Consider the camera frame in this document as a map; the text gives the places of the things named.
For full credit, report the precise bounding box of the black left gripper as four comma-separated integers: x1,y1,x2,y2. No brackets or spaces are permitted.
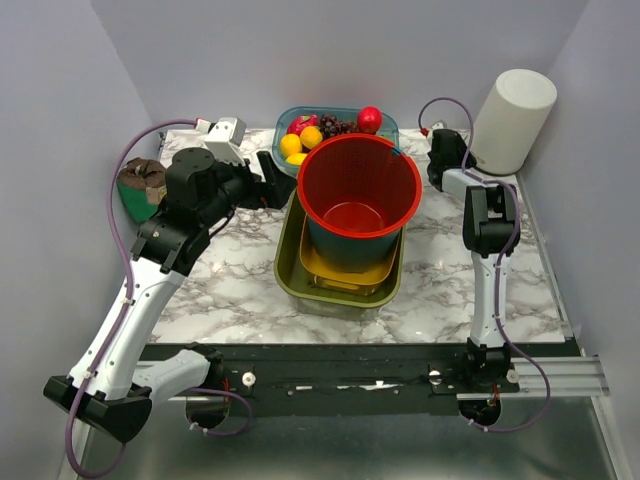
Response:
199,149,298,228

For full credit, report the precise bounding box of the red mesh basket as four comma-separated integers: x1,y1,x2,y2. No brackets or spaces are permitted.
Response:
297,134,423,240

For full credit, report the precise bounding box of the white cylindrical container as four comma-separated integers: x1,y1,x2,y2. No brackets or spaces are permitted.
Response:
471,69,557,176

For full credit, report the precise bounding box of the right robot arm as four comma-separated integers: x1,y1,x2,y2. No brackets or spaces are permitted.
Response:
427,129,520,392

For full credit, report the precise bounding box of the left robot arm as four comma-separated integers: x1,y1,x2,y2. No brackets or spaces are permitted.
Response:
44,148,297,444

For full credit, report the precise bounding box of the yellow lemon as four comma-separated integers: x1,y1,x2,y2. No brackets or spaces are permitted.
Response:
279,133,303,159

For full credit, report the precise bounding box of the orange fruit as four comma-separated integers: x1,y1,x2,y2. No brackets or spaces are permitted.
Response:
299,126,324,150

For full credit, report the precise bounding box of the pink dragon fruit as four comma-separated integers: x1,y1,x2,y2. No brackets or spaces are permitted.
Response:
287,114,319,136

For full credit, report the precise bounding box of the dark purple grape bunch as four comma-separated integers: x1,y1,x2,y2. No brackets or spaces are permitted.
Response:
318,114,359,140

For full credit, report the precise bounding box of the teal plastic bucket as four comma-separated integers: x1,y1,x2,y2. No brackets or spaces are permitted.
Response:
306,216,402,272

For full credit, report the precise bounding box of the olive green plastic tub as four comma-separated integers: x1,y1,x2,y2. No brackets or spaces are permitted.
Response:
274,192,405,320

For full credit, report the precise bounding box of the yellow plastic bin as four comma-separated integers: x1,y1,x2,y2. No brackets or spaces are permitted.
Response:
299,217,400,297

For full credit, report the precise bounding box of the red apple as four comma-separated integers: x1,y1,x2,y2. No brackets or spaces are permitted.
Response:
356,106,383,135

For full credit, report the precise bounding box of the clear teal fruit basket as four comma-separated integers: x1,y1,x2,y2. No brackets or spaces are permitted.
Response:
272,105,399,177

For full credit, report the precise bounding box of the green pot with brown top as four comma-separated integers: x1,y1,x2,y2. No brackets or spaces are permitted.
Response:
116,158,167,224

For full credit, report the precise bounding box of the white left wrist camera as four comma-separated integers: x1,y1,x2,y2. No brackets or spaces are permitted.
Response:
195,117,246,166

